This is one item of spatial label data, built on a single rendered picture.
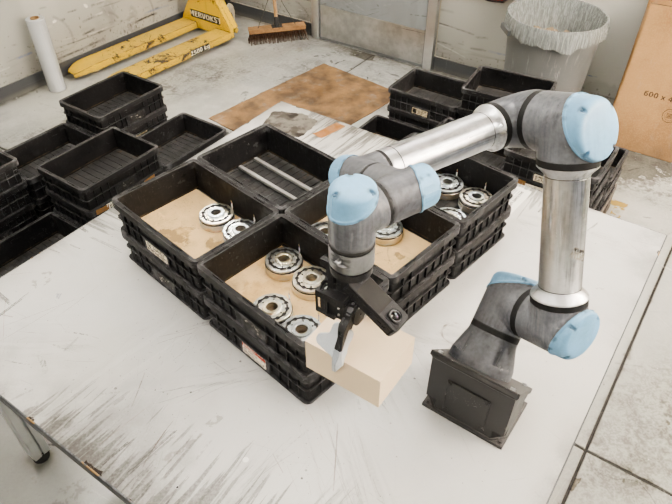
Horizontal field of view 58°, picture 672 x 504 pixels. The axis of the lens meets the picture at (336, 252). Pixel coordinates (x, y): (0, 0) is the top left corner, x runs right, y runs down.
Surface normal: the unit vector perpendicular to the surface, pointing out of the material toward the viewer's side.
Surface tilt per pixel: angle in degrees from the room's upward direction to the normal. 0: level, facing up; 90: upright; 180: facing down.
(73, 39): 90
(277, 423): 0
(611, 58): 90
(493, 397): 90
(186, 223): 0
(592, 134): 64
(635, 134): 73
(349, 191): 0
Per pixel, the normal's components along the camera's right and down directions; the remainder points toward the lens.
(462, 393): -0.58, 0.54
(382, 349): 0.00, -0.75
